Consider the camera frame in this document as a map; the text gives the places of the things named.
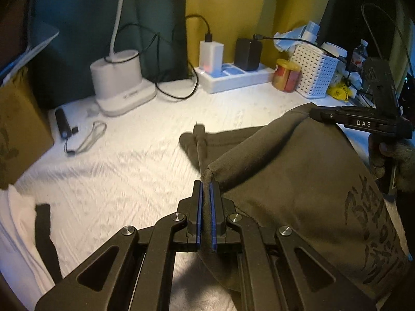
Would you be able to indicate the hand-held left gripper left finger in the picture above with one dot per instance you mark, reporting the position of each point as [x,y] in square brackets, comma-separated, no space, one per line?
[198,213]

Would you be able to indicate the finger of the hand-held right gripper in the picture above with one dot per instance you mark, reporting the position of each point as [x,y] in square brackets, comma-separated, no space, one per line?
[350,120]

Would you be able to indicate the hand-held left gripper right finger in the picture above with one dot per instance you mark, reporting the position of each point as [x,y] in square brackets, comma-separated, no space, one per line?
[214,213]

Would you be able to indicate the brown t-shirt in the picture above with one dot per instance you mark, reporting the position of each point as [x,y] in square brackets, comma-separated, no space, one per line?
[291,175]

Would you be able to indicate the person's right hand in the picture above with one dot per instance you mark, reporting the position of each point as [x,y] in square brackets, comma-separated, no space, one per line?
[406,162]

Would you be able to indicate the yellow packet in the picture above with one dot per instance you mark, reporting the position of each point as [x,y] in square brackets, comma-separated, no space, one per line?
[339,91]

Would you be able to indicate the clear bottle with red label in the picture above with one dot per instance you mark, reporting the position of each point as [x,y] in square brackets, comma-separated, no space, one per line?
[360,55]

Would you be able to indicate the glass jar with white lid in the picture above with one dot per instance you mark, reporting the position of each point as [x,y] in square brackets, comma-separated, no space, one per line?
[335,50]

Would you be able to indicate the white perforated basket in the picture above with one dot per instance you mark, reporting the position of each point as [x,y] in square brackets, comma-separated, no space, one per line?
[313,71]

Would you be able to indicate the red can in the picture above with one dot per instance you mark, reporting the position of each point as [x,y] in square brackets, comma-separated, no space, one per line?
[286,77]

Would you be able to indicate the white textured table cloth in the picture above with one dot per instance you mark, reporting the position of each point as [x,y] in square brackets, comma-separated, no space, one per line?
[129,168]

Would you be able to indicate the blue and white packet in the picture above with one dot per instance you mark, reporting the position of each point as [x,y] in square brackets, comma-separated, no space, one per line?
[296,37]

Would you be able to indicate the white power strip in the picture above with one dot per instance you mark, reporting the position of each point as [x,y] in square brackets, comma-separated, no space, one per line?
[233,79]

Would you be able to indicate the white desk lamp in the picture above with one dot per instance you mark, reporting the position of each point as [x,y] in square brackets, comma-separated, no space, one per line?
[120,81]

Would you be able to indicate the black cylinder flashlight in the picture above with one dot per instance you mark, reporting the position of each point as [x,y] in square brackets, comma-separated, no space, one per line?
[62,123]

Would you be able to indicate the brown cardboard box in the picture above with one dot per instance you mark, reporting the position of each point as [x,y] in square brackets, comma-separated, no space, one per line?
[19,129]

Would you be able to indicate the silver laptop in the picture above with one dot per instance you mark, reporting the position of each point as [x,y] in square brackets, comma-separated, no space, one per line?
[29,45]

